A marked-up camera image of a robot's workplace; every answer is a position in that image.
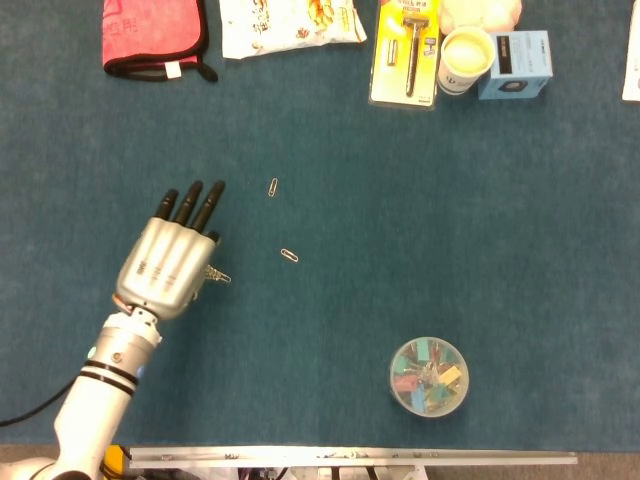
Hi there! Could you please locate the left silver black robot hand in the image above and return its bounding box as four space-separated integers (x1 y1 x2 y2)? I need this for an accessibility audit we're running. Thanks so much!
113 179 227 322

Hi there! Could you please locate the yellow part on robot base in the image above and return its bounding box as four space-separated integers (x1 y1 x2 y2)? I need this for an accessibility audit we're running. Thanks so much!
103 444 127 477

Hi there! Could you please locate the pink towel with black trim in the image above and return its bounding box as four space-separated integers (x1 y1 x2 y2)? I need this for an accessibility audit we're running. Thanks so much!
101 0 219 84

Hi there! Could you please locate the white snack bag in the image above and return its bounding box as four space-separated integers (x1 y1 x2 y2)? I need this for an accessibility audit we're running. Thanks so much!
218 0 368 60

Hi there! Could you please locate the clear tub of binder clips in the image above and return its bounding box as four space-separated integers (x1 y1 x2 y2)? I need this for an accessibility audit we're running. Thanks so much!
388 336 470 418

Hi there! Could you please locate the razor in yellow blister pack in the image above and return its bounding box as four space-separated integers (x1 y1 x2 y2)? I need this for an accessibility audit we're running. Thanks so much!
368 0 444 109

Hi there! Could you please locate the white paper cup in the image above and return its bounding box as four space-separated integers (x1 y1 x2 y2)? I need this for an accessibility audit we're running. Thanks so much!
437 25 497 98

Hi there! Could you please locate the light blue speaker box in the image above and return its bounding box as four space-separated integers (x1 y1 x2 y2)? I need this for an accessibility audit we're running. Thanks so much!
477 30 555 102

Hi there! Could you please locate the white toothpaste tube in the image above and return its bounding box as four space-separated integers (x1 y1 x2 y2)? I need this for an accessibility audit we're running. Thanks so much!
621 47 640 103

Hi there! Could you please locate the black cable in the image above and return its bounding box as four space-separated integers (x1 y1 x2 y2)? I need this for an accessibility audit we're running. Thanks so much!
0 378 77 428

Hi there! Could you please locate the aluminium rail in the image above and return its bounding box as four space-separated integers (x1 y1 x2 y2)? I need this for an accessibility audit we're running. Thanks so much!
127 445 579 470

